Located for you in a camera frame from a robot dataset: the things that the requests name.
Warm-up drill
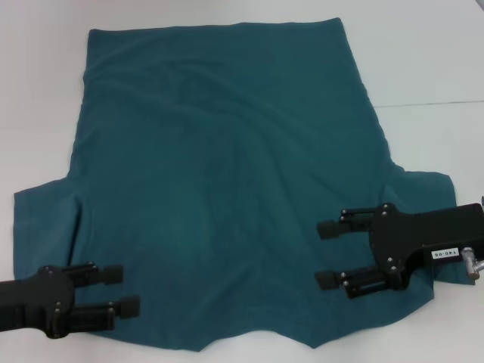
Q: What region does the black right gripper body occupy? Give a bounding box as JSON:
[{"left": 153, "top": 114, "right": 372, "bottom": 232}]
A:
[{"left": 368, "top": 202, "right": 484, "bottom": 292}]

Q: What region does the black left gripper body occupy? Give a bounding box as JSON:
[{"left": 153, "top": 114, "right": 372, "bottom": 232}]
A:
[{"left": 0, "top": 265, "right": 77, "bottom": 340}]

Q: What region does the blue shirt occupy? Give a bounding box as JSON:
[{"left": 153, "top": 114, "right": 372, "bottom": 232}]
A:
[{"left": 13, "top": 15, "right": 461, "bottom": 341}]

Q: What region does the silver right elbow connector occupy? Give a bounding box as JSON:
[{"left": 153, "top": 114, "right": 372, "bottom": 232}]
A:
[{"left": 457, "top": 246, "right": 484, "bottom": 281}]

